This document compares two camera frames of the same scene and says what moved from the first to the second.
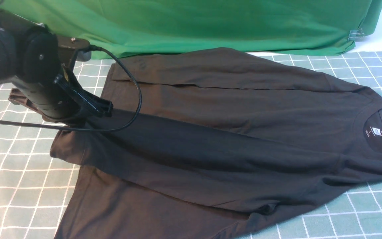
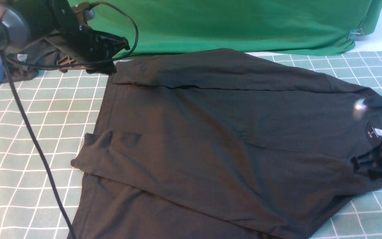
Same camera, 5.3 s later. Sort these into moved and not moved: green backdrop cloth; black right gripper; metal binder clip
Moved: black right gripper
Not moved: metal binder clip; green backdrop cloth
